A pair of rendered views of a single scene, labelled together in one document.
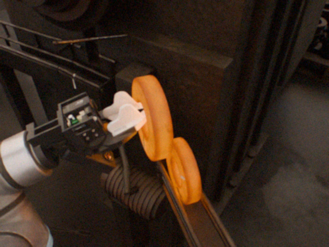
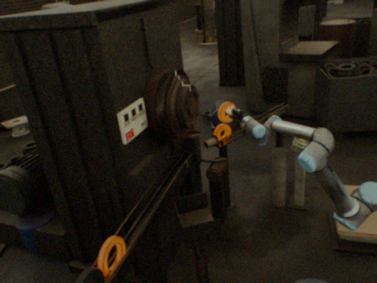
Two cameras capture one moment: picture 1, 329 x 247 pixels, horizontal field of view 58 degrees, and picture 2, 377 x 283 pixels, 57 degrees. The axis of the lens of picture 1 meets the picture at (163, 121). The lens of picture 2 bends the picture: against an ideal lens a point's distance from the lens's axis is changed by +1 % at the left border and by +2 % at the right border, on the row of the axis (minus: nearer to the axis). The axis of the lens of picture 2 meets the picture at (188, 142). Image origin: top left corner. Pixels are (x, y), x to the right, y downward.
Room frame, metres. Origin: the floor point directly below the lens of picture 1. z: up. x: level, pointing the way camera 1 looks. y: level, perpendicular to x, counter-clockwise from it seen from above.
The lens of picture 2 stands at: (1.18, 2.36, 1.83)
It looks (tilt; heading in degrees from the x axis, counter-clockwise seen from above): 25 degrees down; 259
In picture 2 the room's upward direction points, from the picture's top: 7 degrees counter-clockwise
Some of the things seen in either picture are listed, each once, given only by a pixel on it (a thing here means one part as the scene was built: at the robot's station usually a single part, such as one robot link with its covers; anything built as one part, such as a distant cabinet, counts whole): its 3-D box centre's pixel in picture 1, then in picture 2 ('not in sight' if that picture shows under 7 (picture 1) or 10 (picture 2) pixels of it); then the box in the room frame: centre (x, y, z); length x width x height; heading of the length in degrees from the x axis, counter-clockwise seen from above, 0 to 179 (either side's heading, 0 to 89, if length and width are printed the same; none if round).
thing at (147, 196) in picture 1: (139, 218); (218, 190); (0.54, 0.09, 0.27); 0.22 x 0.13 x 0.53; 55
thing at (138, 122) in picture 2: not in sight; (134, 120); (1.12, 0.49, 1.15); 0.26 x 0.02 x 0.18; 55
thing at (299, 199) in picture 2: not in sight; (300, 172); (-0.16, 0.15, 0.31); 0.24 x 0.16 x 0.62; 55
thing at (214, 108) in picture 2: not in sight; (221, 114); (-0.12, -1.80, 0.17); 0.57 x 0.31 x 0.34; 75
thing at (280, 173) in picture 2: not in sight; (279, 177); (0.00, 0.09, 0.26); 0.12 x 0.12 x 0.52
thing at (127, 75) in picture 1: (138, 102); (192, 149); (0.71, 0.08, 0.68); 0.11 x 0.08 x 0.24; 145
